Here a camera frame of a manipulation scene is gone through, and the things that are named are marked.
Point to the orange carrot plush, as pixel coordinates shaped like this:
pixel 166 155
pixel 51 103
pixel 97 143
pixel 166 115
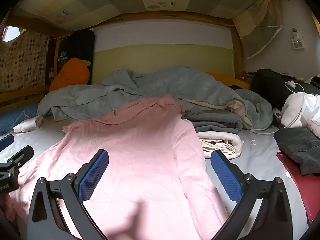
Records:
pixel 70 75

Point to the folded dark grey garment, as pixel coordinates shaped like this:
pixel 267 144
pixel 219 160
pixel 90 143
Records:
pixel 212 120

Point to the brown checked curtain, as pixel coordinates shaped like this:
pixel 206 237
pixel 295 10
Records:
pixel 22 60

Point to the grey-green duvet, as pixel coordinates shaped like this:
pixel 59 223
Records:
pixel 162 85

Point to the orange pillow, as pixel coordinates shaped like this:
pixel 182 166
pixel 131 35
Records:
pixel 232 81

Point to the grey printed bed sheet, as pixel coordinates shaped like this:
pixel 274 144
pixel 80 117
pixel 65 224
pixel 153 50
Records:
pixel 260 160

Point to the white crumpled clothing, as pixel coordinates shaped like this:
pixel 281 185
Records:
pixel 300 110

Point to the wooden bed frame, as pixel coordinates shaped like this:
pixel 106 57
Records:
pixel 160 13

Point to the small folded white cloth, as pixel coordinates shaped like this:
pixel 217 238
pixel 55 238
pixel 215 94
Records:
pixel 27 125

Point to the folded cream garment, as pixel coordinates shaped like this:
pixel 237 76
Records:
pixel 220 145

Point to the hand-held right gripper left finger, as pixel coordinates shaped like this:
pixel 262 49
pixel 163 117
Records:
pixel 93 176

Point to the pink t-shirt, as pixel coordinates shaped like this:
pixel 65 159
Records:
pixel 150 155

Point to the yellow and white headboard panel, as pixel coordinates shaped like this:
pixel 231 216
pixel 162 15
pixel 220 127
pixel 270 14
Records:
pixel 162 55

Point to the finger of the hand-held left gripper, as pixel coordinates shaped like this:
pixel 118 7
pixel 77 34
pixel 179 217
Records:
pixel 7 142
pixel 23 155

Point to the dark grey hoodie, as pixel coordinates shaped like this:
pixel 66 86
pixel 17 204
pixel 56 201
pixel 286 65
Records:
pixel 297 145

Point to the blue pillow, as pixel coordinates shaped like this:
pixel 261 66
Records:
pixel 17 117

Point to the red laptop case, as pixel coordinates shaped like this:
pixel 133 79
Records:
pixel 307 192

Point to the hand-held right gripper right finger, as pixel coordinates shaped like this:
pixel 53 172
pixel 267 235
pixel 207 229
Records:
pixel 225 177

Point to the white wall power strip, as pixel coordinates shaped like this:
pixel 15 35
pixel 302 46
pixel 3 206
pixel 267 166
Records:
pixel 298 42

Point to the black clothing pile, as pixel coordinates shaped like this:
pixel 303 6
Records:
pixel 267 85

